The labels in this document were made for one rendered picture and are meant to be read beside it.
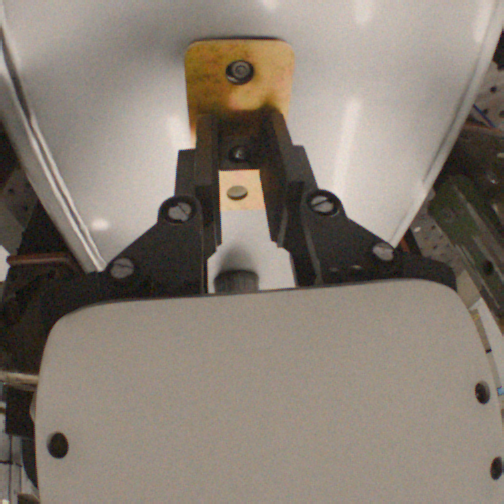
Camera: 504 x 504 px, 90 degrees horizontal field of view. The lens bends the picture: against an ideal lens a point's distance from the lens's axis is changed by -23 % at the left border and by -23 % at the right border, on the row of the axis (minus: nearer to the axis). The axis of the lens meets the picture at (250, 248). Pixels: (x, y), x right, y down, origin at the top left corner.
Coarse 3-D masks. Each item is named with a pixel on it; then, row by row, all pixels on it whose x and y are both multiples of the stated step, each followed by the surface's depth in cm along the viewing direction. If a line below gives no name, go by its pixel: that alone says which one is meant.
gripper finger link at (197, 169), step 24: (216, 120) 11; (216, 144) 10; (192, 168) 10; (216, 168) 9; (192, 192) 10; (216, 192) 9; (216, 216) 10; (144, 240) 8; (216, 240) 11; (120, 264) 8; (144, 264) 8; (120, 288) 8
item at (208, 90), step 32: (192, 64) 10; (224, 64) 10; (256, 64) 10; (288, 64) 10; (192, 96) 11; (224, 96) 11; (256, 96) 11; (288, 96) 11; (192, 128) 12; (224, 128) 12; (256, 128) 12; (224, 160) 12; (256, 160) 12; (224, 192) 15; (256, 192) 15
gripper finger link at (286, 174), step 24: (264, 120) 11; (264, 144) 11; (288, 144) 10; (264, 168) 12; (288, 168) 9; (264, 192) 12; (288, 192) 9; (288, 216) 9; (288, 240) 10; (360, 240) 9; (384, 240) 9; (312, 264) 10; (384, 264) 8
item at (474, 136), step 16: (480, 112) 24; (464, 128) 21; (480, 128) 21; (496, 128) 22; (464, 144) 19; (480, 144) 20; (496, 144) 20; (448, 160) 20; (464, 160) 19; (480, 160) 18; (496, 160) 19; (480, 176) 18; (496, 176) 17; (496, 192) 17; (496, 208) 16
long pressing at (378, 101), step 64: (0, 0) 6; (64, 0) 7; (128, 0) 8; (192, 0) 8; (256, 0) 8; (320, 0) 8; (384, 0) 8; (448, 0) 8; (0, 64) 8; (64, 64) 9; (128, 64) 10; (320, 64) 11; (384, 64) 11; (448, 64) 10; (64, 128) 11; (128, 128) 12; (320, 128) 13; (384, 128) 13; (448, 128) 13; (64, 192) 14; (128, 192) 15; (384, 192) 17; (256, 256) 21
